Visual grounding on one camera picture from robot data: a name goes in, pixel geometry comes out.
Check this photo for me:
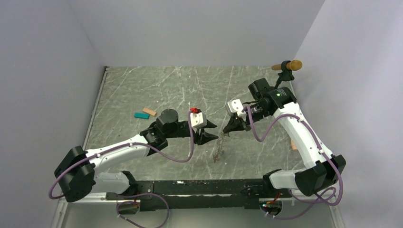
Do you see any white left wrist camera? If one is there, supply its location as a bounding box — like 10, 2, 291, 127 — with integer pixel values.
190, 107, 207, 129

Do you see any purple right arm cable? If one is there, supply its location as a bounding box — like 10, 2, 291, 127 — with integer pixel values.
243, 104, 345, 220

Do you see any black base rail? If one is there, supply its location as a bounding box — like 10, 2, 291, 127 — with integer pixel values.
107, 179, 293, 215

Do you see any large ring of keys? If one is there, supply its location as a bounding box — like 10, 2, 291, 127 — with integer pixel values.
212, 132, 230, 163

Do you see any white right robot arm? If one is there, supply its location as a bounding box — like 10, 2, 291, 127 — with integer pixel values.
223, 78, 346, 198

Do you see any orange rectangular block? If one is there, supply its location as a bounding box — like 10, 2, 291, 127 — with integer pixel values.
142, 107, 157, 116

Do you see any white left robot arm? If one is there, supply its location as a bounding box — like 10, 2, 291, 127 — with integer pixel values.
48, 108, 218, 202

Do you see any teal rectangular block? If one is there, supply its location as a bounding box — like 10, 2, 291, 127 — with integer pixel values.
134, 113, 150, 119

